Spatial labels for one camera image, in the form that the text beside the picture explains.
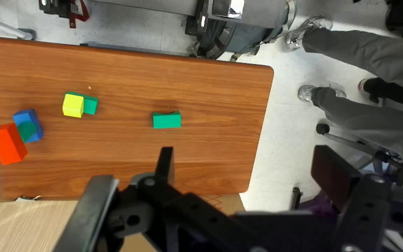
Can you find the green cylindrical block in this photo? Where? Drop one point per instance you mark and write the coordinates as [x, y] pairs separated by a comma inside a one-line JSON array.
[[26, 130]]

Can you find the light wooden board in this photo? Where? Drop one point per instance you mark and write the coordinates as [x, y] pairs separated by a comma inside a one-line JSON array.
[[32, 225]]

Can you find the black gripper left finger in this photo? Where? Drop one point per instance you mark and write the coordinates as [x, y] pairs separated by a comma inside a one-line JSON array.
[[163, 170]]

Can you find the orange rectangular block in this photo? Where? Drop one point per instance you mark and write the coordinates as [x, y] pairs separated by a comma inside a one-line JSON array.
[[11, 145]]

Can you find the grey and black backpack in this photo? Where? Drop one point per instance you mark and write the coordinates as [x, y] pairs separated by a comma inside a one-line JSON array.
[[237, 26]]

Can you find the yellow cube block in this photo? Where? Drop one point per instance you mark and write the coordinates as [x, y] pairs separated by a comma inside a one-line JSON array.
[[72, 105]]

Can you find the person in grey trousers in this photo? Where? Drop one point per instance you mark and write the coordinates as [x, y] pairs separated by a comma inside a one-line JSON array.
[[382, 56]]

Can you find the green rectangular block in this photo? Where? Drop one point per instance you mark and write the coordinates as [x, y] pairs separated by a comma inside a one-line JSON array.
[[166, 120]]

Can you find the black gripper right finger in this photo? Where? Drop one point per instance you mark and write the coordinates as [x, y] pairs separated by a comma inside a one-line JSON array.
[[333, 173]]

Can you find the small green block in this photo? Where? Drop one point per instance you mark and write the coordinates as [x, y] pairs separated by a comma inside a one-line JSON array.
[[89, 105]]

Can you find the blue rectangular block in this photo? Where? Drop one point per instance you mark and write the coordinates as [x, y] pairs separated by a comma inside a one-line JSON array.
[[29, 114]]

